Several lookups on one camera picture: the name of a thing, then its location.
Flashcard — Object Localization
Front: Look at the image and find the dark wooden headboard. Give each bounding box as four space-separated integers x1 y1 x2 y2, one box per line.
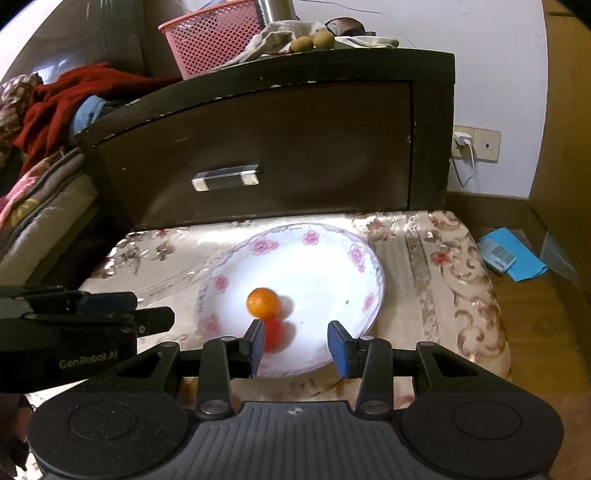
0 0 185 88

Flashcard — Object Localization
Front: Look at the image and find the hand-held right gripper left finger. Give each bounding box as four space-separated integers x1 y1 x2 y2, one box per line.
92 319 267 416

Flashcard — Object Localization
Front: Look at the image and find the floral cream tablecloth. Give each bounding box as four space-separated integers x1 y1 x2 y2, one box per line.
78 210 513 416

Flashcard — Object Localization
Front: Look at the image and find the white charger cable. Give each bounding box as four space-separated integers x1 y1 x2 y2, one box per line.
451 141 476 188

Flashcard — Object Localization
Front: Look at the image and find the pale blue keypad device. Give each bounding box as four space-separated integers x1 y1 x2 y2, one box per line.
478 242 517 274

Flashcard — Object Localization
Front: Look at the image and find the silver drawer handle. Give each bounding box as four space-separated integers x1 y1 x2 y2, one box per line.
191 164 260 192

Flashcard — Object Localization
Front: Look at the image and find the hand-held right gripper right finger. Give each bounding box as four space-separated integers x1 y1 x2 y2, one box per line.
327 320 509 414

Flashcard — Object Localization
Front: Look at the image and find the blue cloth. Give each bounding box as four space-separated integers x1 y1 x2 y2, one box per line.
74 95 118 132

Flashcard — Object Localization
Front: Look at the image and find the white cloth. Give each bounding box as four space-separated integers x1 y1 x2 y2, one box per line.
235 20 324 63
333 34 400 49

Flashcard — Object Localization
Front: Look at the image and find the dark nightstand drawer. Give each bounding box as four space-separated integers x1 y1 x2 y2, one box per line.
99 78 414 229

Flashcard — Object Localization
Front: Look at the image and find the bright red tomato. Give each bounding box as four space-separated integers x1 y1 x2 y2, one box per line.
263 318 293 352

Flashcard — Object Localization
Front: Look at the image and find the brown patterned blanket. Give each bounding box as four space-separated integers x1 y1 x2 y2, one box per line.
0 74 44 153

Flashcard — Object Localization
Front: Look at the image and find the small orange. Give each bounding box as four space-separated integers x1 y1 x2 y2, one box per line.
246 287 281 319

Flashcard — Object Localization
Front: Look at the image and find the pink plastic basket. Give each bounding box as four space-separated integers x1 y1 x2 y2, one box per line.
158 0 269 80

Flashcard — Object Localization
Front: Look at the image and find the metal cylinder flask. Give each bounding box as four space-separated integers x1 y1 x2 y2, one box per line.
259 0 296 24

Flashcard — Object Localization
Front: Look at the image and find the blue flat packet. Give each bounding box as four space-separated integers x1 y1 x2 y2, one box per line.
478 226 548 282

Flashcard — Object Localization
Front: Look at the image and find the white floral bowl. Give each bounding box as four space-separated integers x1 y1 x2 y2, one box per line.
196 222 386 378

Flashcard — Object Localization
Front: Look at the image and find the dark wooden nightstand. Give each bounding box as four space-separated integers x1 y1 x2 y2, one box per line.
74 47 455 232

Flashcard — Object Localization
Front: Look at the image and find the red cloth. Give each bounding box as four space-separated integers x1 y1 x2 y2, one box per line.
18 65 181 176

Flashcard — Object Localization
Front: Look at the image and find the beige wall socket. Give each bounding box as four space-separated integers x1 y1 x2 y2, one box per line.
452 126 502 162

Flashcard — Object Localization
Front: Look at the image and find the yellow wooden cabinet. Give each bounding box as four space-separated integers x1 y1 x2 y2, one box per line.
529 0 591 296

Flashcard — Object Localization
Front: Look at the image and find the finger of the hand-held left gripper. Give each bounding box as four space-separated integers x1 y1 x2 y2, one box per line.
0 285 138 320
21 306 176 337

